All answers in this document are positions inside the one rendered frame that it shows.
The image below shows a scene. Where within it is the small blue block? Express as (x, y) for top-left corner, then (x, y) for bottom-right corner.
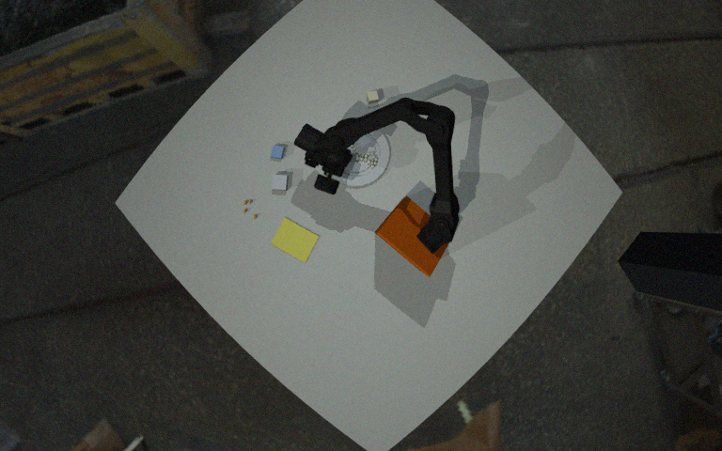
(271, 145), (284, 160)

